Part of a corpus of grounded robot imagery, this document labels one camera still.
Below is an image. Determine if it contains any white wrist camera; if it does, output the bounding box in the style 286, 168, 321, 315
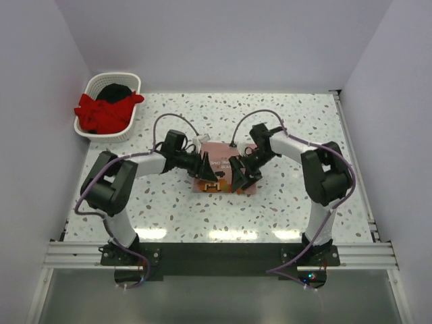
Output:
192, 134, 211, 152
229, 142, 248, 155

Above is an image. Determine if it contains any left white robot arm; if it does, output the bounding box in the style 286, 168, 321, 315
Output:
75, 130, 218, 254

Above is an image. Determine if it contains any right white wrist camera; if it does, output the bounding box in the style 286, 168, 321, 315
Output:
229, 142, 248, 155

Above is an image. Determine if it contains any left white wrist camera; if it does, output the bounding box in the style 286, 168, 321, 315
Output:
192, 134, 211, 152

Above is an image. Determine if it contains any red t shirt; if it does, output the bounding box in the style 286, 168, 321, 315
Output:
74, 92, 144, 135

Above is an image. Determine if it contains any aluminium frame rail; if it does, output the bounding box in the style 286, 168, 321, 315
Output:
29, 241, 403, 322

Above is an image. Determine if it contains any black t shirt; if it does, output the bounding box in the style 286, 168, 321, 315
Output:
96, 83, 132, 104

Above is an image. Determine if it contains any white laundry basket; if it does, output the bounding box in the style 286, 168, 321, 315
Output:
74, 72, 144, 143

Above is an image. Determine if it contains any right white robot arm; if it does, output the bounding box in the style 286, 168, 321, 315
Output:
229, 124, 356, 246

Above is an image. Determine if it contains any pink t shirt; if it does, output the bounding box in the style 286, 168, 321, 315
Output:
192, 142, 239, 194

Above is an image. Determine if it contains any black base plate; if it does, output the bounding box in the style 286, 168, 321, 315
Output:
99, 242, 341, 288

